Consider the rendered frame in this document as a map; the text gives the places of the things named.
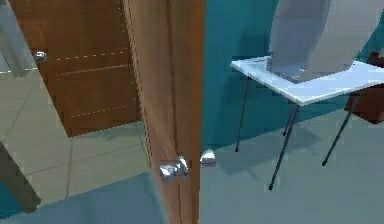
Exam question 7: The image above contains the light brown room door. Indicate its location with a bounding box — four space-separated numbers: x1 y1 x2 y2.
122 0 208 224

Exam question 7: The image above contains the silver round door knob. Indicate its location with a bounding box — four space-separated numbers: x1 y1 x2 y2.
33 50 49 64
158 155 190 184
199 149 218 167

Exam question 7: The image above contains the dark brown panelled door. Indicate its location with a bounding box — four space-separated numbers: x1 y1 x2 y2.
7 0 144 139

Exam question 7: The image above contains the white table with black legs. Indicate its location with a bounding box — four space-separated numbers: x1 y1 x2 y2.
229 55 384 192

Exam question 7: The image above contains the grey curved object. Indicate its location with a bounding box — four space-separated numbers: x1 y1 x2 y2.
265 0 384 84

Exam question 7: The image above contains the dark brown cabinet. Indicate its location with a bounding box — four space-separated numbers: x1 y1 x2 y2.
343 51 384 126

